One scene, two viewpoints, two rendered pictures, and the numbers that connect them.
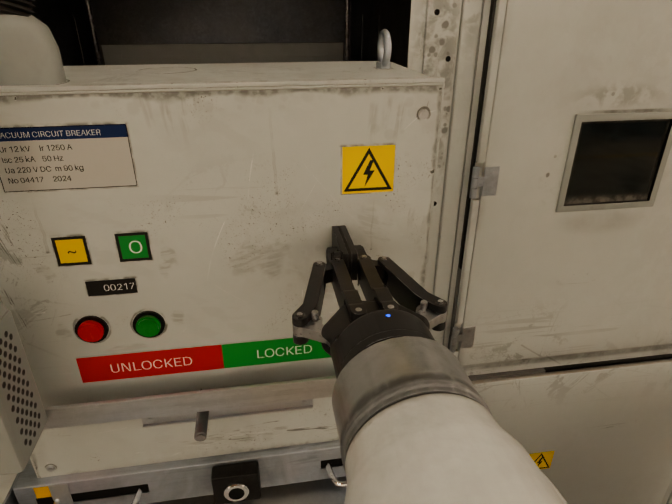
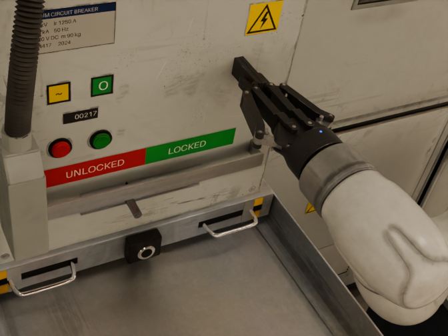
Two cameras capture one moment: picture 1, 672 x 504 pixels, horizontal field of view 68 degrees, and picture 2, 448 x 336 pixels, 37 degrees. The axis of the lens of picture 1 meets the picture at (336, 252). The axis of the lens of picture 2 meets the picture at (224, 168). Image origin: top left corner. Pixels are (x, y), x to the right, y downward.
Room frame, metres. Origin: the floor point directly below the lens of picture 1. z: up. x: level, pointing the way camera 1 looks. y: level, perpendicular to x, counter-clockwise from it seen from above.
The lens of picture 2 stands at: (-0.27, 0.37, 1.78)
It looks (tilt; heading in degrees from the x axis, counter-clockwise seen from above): 42 degrees down; 333
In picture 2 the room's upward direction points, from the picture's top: 11 degrees clockwise
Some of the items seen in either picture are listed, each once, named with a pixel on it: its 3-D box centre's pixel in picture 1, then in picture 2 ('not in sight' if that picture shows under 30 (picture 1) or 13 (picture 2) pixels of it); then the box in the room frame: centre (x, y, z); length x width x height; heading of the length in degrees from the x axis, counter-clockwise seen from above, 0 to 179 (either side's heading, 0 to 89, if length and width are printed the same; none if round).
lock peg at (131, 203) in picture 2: (201, 412); (131, 198); (0.44, 0.16, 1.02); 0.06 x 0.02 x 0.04; 9
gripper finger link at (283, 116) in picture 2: (346, 297); (271, 115); (0.37, -0.01, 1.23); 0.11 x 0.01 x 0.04; 11
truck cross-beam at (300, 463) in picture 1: (237, 461); (135, 232); (0.48, 0.14, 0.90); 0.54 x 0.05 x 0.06; 99
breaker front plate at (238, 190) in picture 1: (216, 312); (149, 125); (0.47, 0.13, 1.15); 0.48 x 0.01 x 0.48; 99
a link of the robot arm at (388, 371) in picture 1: (406, 413); (337, 180); (0.23, -0.04, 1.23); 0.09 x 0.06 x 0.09; 99
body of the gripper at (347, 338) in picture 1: (379, 342); (305, 144); (0.30, -0.03, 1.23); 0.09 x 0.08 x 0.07; 9
